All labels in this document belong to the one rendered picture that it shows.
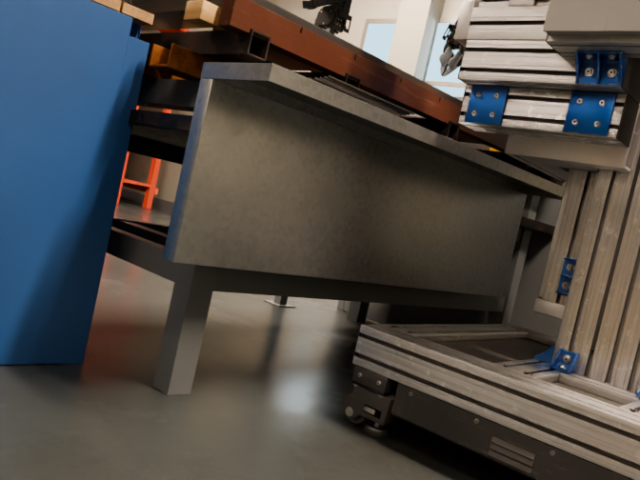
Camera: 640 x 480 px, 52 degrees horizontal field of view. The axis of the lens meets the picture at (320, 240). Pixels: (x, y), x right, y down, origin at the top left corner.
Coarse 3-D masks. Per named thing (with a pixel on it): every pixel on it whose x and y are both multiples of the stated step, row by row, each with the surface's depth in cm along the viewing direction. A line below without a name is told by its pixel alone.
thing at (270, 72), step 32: (224, 64) 118; (256, 64) 112; (288, 96) 139; (320, 96) 118; (352, 128) 155; (384, 128) 155; (416, 128) 140; (448, 160) 185; (480, 160) 160; (544, 192) 210
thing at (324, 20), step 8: (344, 0) 200; (328, 8) 197; (336, 8) 198; (344, 8) 200; (320, 16) 199; (328, 16) 196; (336, 16) 196; (344, 16) 198; (320, 24) 198; (328, 24) 196; (344, 24) 200; (336, 32) 203
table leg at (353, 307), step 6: (354, 306) 288; (360, 306) 286; (366, 306) 289; (348, 312) 290; (354, 312) 287; (360, 312) 287; (366, 312) 290; (348, 318) 290; (354, 318) 287; (360, 318) 288
